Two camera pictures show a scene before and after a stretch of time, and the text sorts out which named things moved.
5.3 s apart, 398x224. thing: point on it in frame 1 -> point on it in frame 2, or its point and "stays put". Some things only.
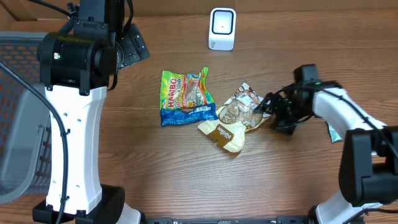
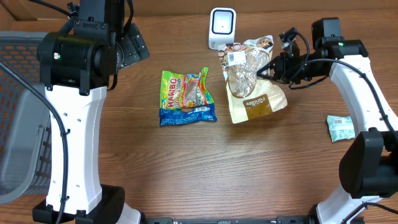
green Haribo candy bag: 182,91 stays put
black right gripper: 288,126 -> 282,73
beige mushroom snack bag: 242,113 -> 249,96
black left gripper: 134,45 stays put
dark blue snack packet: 173,116 stays put
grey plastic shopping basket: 25,119 stays put
